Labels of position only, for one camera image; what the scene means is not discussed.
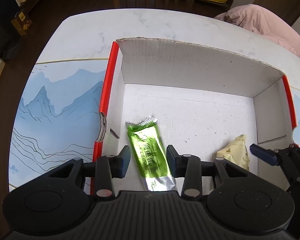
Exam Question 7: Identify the blue mountain table mat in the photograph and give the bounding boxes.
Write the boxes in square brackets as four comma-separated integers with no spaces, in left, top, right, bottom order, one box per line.
[8,59,108,190]

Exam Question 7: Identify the pink jacket on chair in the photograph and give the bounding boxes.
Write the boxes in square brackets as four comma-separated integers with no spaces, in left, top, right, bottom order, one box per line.
[215,4,300,58]

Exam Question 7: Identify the red white cardboard box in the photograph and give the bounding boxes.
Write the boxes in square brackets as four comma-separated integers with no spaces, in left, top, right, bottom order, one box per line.
[90,37,298,196]

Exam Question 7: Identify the green foil snack packet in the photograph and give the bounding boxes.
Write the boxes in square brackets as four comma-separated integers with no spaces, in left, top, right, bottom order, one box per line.
[126,115,177,191]

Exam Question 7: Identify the brown cardboard gift bag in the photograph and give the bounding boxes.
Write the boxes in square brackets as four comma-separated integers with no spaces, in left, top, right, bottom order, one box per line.
[11,10,32,36]

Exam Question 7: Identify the cream yellow snack packet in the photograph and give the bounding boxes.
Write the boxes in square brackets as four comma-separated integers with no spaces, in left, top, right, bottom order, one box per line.
[216,134,250,171]

